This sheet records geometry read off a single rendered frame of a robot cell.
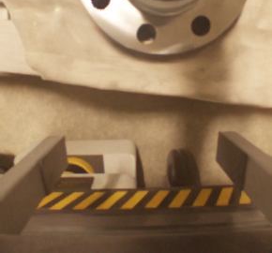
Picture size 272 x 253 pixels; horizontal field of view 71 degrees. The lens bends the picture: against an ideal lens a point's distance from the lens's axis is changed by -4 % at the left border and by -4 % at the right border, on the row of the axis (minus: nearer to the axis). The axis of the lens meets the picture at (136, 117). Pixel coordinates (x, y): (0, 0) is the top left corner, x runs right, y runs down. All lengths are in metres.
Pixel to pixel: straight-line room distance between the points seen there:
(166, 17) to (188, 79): 0.11
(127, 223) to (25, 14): 0.34
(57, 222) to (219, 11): 0.35
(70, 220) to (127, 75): 0.21
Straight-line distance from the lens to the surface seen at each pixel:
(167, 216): 0.25
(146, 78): 0.32
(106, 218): 0.25
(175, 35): 0.31
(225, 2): 0.34
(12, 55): 0.42
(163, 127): 0.53
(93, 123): 0.53
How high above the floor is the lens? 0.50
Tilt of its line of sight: 74 degrees down
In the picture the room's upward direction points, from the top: 180 degrees clockwise
